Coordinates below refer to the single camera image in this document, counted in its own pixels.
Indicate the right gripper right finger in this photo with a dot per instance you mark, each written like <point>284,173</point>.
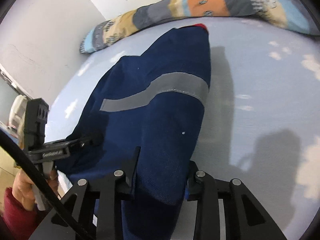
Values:
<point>201,188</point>

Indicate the red sleeve forearm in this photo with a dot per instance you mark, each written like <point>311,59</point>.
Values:
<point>16,221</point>

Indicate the light blue cloud bedsheet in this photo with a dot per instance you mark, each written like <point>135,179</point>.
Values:
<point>261,123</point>

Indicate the person's left hand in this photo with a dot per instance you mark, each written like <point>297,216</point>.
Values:
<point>22,188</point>

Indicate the patchwork rolled quilt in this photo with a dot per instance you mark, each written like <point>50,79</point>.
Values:
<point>286,14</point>

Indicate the navy blue work jacket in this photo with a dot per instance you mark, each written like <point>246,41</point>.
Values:
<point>154,101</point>

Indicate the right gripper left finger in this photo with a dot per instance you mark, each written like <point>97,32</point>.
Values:
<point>114,189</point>

